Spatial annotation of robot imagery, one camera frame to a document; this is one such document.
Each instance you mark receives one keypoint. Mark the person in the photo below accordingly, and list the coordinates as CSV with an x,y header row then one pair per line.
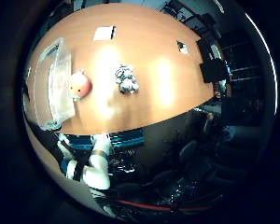
x,y
218,90

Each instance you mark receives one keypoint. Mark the white paper with black edge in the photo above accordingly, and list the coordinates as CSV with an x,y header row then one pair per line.
x,y
103,33

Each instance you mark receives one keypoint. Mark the small white and black item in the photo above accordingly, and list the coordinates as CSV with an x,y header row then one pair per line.
x,y
182,47

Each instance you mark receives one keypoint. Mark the small black monitor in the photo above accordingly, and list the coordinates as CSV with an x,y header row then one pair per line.
x,y
204,48

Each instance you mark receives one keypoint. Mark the grey white striped plush toy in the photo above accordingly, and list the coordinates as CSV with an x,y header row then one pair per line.
x,y
126,79

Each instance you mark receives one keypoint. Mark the pink round plush toy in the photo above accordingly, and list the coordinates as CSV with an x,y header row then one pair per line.
x,y
80,84

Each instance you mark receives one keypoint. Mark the ceiling light strip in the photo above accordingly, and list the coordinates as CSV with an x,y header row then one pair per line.
x,y
270,65

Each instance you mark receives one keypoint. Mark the clear plastic container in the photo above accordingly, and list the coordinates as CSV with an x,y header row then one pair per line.
x,y
60,84

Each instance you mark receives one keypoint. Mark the blue striped panel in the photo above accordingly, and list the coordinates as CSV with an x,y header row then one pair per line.
x,y
127,140

